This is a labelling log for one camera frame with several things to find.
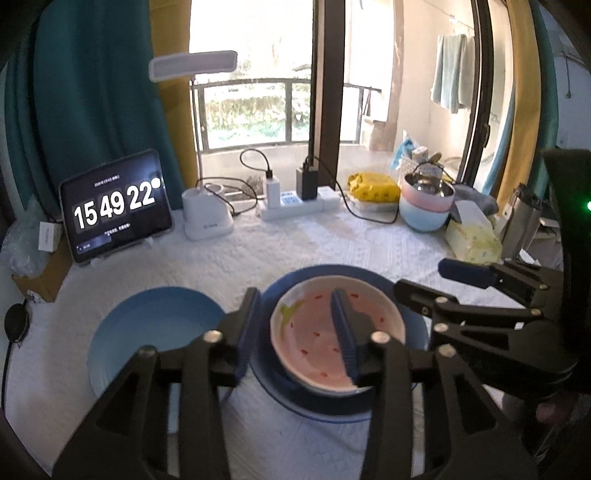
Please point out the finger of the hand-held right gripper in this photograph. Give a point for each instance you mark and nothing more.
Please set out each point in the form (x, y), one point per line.
(464, 271)
(415, 295)

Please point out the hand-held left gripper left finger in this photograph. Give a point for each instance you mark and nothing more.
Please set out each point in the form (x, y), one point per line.
(251, 332)

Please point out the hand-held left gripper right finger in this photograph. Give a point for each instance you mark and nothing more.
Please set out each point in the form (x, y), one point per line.
(346, 337)

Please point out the pink watermelon print bowl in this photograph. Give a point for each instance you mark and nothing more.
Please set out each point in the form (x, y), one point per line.
(309, 332)

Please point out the dark blue bowl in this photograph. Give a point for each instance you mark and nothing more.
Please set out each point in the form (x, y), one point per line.
(300, 279)

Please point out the light blue plate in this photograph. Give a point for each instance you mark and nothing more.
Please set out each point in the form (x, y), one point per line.
(152, 318)

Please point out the person's right hand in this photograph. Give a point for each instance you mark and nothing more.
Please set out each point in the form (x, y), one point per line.
(554, 413)

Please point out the yellow tissue pack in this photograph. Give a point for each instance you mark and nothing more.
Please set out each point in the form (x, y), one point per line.
(475, 240)

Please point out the pale blue bowl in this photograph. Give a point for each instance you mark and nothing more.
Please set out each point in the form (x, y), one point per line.
(422, 219)

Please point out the grey cloth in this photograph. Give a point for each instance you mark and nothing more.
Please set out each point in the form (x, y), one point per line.
(482, 201)

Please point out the steel thermos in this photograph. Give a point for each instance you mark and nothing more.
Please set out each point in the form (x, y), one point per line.
(519, 221)

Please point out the pink steel-lined bowl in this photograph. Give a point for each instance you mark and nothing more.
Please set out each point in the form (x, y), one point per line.
(425, 203)

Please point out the white textured tablecloth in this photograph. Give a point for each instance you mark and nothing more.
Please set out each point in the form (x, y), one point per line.
(323, 244)

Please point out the yellow packet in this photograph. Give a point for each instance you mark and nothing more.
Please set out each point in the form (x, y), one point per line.
(371, 187)

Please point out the white slotted basket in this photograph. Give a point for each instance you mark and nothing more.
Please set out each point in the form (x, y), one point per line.
(411, 166)

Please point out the white desk lamp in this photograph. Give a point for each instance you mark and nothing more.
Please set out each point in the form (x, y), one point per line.
(207, 221)

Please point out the white power strip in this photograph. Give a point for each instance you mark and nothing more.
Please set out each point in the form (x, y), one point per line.
(291, 207)

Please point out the blue and white bag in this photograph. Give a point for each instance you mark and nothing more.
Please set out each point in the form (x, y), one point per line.
(404, 152)

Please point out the white charger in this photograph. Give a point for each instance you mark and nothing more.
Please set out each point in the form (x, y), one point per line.
(272, 194)

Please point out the black charger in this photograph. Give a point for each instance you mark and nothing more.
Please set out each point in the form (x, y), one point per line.
(307, 184)

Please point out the brown paper bag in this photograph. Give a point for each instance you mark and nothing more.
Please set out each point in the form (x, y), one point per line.
(381, 136)

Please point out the tablet showing clock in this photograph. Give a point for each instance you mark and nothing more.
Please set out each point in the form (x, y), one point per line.
(115, 207)

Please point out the narrow teal curtain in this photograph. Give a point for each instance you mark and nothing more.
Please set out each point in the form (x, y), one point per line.
(549, 92)

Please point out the hanging pale blue towel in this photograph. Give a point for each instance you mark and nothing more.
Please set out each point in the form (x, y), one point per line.
(448, 74)

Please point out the yellow curtain beside thermos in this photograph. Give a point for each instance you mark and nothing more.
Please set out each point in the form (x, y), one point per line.
(524, 69)

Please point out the cardboard box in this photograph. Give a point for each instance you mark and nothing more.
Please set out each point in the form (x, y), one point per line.
(41, 281)

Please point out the small white card box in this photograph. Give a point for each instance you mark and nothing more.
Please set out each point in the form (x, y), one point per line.
(50, 236)

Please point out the balcony railing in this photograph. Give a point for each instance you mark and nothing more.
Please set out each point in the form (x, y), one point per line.
(288, 110)

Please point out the yellow curtain beside lamp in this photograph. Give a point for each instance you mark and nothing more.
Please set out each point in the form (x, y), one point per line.
(171, 115)

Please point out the black round puck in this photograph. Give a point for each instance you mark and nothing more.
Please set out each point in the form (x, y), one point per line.
(18, 323)

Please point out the wide teal curtain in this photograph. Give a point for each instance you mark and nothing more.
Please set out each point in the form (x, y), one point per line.
(92, 92)

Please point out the dark sliding door frame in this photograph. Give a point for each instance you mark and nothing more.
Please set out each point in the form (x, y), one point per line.
(330, 92)
(489, 92)

